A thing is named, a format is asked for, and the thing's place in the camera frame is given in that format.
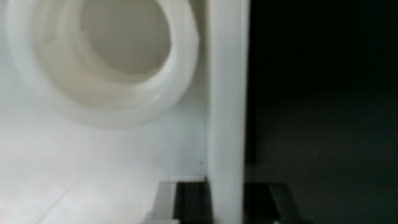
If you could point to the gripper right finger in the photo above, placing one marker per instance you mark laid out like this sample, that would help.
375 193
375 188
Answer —
268 204

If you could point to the white square tabletop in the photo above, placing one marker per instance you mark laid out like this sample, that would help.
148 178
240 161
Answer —
123 81

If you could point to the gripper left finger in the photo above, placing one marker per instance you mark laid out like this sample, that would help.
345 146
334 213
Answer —
192 203

